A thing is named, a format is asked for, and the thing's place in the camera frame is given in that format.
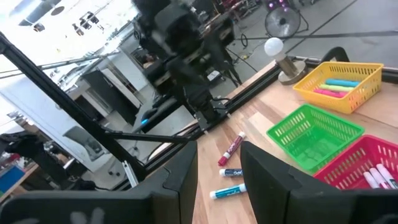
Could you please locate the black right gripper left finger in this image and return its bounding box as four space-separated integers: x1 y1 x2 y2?
0 140 198 224

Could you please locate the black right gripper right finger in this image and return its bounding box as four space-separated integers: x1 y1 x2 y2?
239 141 398 224

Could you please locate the teal Expo marker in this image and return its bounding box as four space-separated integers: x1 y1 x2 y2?
209 183 248 200

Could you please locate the red marker cap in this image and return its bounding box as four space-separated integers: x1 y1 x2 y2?
217 131 246 167

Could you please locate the pink slim marker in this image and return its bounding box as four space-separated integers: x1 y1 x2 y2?
369 167 391 190
363 171 381 190

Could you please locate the purple slim marker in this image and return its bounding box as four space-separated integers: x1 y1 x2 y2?
376 164 398 190

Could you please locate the light green highlighter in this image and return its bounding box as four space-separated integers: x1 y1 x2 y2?
319 83 355 93

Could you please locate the teal highlighter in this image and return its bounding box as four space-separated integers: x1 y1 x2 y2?
325 78 361 88

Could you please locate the green plastic basket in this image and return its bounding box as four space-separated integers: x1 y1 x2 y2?
266 103 365 174

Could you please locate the red plastic basket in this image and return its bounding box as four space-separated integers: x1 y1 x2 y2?
313 134 398 190

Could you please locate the bulb lamp with brass base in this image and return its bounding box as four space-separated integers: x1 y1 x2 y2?
263 37 308 86

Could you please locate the yellow plastic basket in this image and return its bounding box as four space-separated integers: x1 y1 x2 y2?
292 61 384 114

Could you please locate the blue storage bin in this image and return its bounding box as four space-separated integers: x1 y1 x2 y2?
0 164 25 194

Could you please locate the dark background desk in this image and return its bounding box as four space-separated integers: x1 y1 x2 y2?
201 12 243 86

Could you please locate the round floor fan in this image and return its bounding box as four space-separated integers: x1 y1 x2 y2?
264 4 302 39

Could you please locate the silver metal bracket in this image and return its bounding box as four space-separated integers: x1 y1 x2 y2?
121 160 140 188

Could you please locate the black frame strut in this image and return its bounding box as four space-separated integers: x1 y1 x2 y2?
105 131 191 144

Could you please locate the black table edge rail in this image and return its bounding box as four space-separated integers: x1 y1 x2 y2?
111 55 398 191

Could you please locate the black gantry post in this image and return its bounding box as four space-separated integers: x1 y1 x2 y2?
0 32 147 181

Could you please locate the black curved cable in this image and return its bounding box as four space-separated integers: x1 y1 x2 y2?
320 46 351 63

